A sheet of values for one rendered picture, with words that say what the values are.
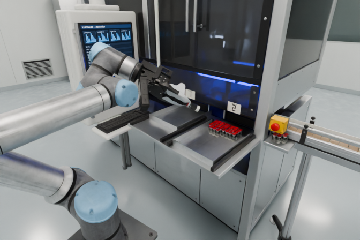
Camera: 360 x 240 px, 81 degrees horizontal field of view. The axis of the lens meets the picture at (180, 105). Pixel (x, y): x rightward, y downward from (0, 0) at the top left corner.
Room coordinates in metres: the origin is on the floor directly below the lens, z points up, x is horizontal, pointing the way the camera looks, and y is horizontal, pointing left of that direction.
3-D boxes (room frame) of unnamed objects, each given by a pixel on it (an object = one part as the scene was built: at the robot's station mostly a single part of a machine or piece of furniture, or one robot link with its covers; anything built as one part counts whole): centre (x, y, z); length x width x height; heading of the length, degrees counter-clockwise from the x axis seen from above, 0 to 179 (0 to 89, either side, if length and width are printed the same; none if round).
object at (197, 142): (0.98, -0.17, 0.90); 0.34 x 0.26 x 0.04; 135
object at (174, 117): (1.29, -0.01, 0.90); 0.34 x 0.26 x 0.04; 136
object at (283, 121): (0.97, -0.51, 1.00); 0.08 x 0.07 x 0.07; 136
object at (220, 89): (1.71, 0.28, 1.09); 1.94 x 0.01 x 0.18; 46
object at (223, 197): (2.06, -0.06, 0.44); 2.06 x 1.00 x 0.88; 46
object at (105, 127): (1.38, 0.40, 0.82); 0.40 x 0.14 x 0.02; 140
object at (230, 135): (1.04, -0.24, 0.90); 0.18 x 0.02 x 0.05; 45
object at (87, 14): (1.54, 0.55, 1.19); 0.50 x 0.19 x 0.78; 140
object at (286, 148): (0.99, -0.55, 0.87); 0.14 x 0.13 x 0.02; 136
